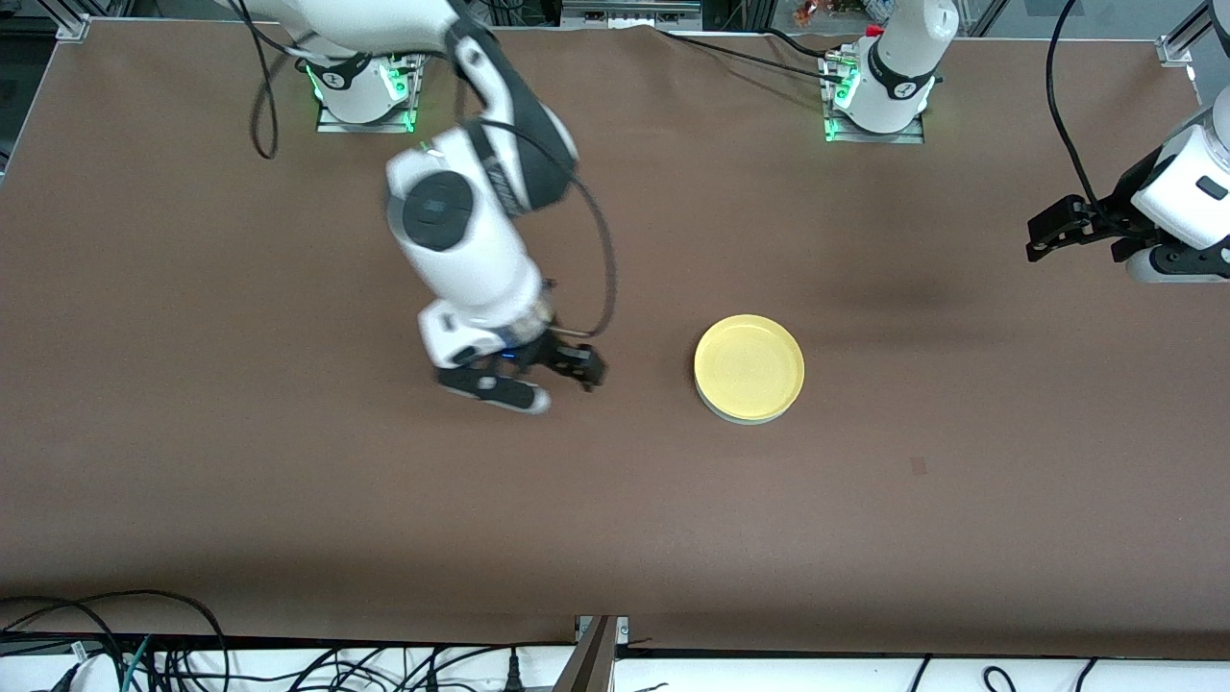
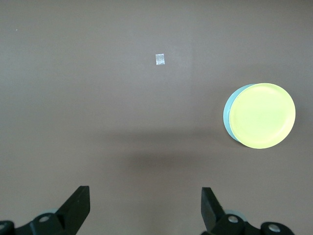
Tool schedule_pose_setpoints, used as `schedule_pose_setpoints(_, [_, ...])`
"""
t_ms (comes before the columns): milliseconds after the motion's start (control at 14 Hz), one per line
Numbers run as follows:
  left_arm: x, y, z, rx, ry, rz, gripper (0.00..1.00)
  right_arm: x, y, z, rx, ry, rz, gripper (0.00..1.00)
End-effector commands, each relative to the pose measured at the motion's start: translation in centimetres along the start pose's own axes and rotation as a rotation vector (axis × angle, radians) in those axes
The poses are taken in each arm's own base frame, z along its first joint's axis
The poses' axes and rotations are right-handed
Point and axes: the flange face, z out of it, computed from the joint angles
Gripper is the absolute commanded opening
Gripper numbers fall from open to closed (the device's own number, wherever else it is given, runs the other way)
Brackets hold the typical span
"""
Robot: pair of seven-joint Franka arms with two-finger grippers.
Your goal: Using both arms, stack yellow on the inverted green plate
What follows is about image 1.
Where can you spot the white side board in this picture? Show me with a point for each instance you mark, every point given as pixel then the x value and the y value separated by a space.
pixel 769 678

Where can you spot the pale green round plate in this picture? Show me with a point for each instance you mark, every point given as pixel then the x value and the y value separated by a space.
pixel 745 420

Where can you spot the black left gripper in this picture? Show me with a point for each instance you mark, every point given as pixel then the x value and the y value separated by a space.
pixel 1118 195

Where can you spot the aluminium frame profile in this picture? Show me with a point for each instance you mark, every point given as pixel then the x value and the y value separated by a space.
pixel 591 663

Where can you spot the aluminium top rail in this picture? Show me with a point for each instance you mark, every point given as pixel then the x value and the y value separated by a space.
pixel 629 12

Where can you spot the brown table cover mat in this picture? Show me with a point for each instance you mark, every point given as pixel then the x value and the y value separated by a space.
pixel 288 384

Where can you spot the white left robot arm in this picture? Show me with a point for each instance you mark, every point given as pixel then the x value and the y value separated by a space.
pixel 903 58

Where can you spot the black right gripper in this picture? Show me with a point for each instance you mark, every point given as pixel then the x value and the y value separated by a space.
pixel 552 350

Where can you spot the aluminium corner bracket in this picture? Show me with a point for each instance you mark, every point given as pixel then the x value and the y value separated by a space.
pixel 1177 48
pixel 75 27

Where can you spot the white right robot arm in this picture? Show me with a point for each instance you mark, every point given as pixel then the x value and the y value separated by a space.
pixel 461 240

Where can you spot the black power plug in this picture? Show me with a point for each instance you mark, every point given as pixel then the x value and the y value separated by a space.
pixel 514 678

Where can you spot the yellow round plate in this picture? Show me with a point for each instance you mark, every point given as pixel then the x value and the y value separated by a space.
pixel 750 365

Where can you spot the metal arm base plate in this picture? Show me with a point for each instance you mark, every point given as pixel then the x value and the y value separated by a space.
pixel 332 123
pixel 913 136

